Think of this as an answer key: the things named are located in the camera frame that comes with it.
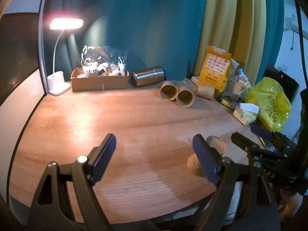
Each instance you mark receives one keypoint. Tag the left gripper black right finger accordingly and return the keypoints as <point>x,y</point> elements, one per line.
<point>257,209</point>

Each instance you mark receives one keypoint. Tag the yellow green curtain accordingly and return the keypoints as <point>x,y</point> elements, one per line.
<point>239,28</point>

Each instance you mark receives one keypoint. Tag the brown cardboard tray box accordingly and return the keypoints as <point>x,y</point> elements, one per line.
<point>97,83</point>

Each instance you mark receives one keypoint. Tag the yellow paper package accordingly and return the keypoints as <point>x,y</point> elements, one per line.
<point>216,68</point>

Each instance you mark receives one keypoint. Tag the small white box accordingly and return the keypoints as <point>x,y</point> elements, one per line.
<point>195,79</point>

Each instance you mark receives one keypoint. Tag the paper cup lying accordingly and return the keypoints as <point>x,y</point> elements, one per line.
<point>185,97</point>
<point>169,91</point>

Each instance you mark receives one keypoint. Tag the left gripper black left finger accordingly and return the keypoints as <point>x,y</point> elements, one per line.
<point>51,208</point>

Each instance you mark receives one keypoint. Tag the stainless steel tumbler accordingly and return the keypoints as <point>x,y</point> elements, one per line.
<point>149,76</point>

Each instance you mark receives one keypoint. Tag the white woven basket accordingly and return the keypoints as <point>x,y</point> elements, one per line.
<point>238,86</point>

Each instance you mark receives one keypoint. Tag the paper cup lying left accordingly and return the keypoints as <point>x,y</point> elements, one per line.
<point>169,91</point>

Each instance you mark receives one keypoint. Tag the white tissue pack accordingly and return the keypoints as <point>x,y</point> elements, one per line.
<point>246,113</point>

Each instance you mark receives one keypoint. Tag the black device with light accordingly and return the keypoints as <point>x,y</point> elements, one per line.
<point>289,85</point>

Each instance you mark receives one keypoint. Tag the paper cup lying middle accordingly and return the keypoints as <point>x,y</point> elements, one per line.
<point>185,97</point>

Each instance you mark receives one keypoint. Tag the grey cloth glove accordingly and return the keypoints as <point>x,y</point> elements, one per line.
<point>234,100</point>

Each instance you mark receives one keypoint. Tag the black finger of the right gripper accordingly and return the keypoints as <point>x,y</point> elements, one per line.
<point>277,139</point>
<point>245,145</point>

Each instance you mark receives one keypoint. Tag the person's right hand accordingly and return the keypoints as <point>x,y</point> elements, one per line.
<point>292,202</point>

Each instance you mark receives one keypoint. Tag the yellow plastic bag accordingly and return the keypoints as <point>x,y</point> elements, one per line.
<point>274,106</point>

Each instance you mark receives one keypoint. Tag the patterned paper cup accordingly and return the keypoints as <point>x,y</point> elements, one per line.
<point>205,161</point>

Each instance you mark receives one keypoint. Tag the white desk lamp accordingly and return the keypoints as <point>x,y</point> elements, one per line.
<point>57,85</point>

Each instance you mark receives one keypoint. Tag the small paper cup behind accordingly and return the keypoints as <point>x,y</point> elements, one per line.
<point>205,91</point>

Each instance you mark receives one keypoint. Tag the clear plastic cup sleeve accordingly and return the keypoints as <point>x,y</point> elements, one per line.
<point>189,85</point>

